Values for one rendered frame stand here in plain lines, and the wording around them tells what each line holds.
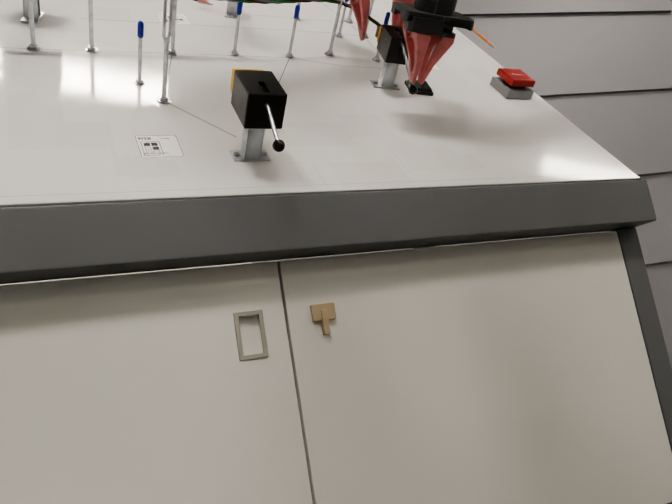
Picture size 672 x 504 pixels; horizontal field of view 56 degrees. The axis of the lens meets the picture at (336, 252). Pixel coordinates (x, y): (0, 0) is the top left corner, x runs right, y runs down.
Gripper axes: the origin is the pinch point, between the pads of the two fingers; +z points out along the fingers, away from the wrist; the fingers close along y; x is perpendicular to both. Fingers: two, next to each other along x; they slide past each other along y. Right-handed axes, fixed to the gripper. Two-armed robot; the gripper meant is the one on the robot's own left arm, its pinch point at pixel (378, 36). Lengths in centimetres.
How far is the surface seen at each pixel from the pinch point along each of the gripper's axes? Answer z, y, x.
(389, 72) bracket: 5.6, -0.9, 4.5
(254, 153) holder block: 17.5, 23.2, 27.0
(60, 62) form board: 8.7, 47.6, 7.2
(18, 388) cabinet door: 40, 47, 43
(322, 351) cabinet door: 39, 16, 38
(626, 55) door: -23, -200, -192
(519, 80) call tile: 4.7, -25.4, 2.6
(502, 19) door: -34, -130, -201
